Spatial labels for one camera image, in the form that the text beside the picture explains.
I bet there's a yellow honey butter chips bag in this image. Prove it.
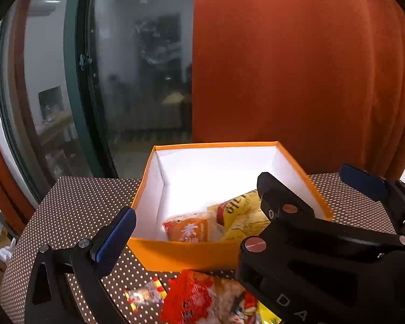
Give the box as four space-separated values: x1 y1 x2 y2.
207 190 270 242

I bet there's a yellow cartoon noodle snack packet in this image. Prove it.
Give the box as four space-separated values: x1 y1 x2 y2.
256 302 282 324

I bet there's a small red yellow candy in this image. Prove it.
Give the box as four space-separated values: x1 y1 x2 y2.
123 277 167 313

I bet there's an orange bread packet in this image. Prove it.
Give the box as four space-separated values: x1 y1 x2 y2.
162 211 224 243

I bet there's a red cartoon face snack bag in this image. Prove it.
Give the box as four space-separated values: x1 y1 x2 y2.
159 270 257 324

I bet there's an orange curtain left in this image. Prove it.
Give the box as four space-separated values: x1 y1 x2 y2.
0 151 35 235

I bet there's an orange curtain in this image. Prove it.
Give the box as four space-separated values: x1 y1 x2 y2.
0 151 35 235
191 0 405 179

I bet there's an orange cardboard box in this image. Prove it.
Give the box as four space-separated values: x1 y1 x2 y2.
127 141 333 272

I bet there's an orange curtain right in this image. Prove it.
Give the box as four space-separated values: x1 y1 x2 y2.
191 0 405 179

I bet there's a green framed glass door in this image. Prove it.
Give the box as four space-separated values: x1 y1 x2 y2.
0 0 194 205

